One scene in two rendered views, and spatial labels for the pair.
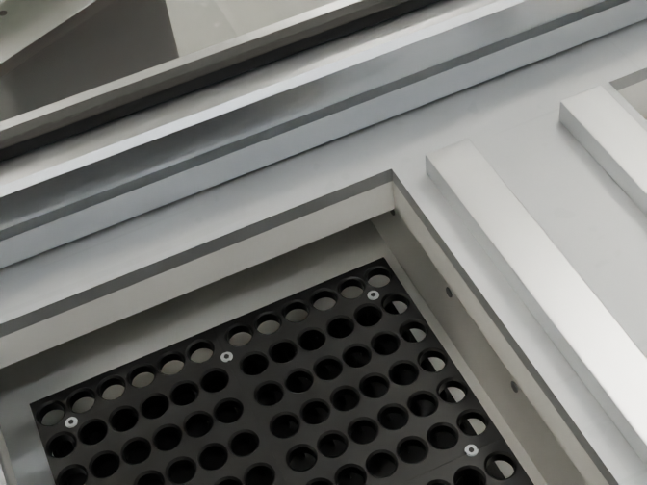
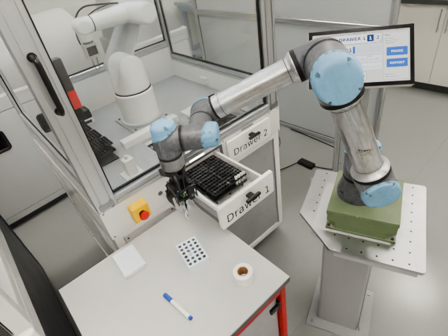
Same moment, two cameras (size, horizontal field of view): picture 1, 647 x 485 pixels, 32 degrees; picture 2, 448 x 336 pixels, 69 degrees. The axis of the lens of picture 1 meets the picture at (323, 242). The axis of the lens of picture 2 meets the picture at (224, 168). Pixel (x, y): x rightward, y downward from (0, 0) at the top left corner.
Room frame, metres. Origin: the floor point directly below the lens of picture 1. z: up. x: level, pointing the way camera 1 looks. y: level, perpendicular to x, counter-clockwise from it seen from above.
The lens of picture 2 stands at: (1.66, -0.47, 1.76)
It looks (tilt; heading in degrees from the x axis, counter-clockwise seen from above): 37 degrees down; 162
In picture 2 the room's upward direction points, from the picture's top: 10 degrees counter-clockwise
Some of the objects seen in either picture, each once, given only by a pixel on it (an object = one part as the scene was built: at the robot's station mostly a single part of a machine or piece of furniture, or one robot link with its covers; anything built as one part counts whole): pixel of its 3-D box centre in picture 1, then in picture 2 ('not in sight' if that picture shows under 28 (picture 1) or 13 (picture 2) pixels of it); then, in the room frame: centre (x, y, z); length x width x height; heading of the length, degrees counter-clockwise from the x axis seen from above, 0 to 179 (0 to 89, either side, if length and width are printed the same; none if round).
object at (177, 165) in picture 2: not in sight; (173, 161); (0.83, -0.37, 1.20); 0.08 x 0.08 x 0.05
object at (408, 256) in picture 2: not in sight; (359, 221); (0.98, 0.27, 0.70); 0.45 x 0.44 x 0.12; 41
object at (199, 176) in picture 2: not in sight; (215, 179); (0.59, -0.19, 0.87); 0.22 x 0.18 x 0.06; 18
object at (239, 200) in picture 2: not in sight; (247, 199); (0.78, -0.12, 0.87); 0.29 x 0.02 x 0.11; 108
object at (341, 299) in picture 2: not in sight; (346, 267); (0.96, 0.26, 0.38); 0.30 x 0.30 x 0.76; 41
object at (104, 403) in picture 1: (220, 345); not in sight; (0.31, 0.05, 0.90); 0.18 x 0.02 x 0.01; 108
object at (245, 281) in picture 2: not in sight; (243, 275); (1.02, -0.27, 0.78); 0.07 x 0.07 x 0.04
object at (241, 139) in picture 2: not in sight; (249, 138); (0.40, 0.08, 0.87); 0.29 x 0.02 x 0.11; 108
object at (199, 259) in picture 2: not in sight; (193, 254); (0.85, -0.40, 0.78); 0.12 x 0.08 x 0.04; 6
